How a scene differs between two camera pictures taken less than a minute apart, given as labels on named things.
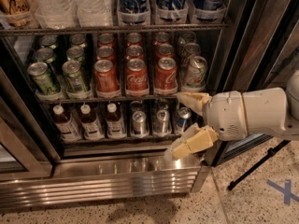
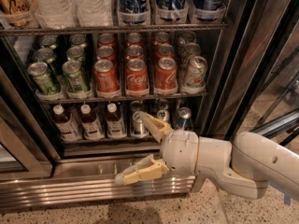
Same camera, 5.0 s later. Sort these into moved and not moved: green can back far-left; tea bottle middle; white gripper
Moved: white gripper
Not moved: green can back far-left; tea bottle middle
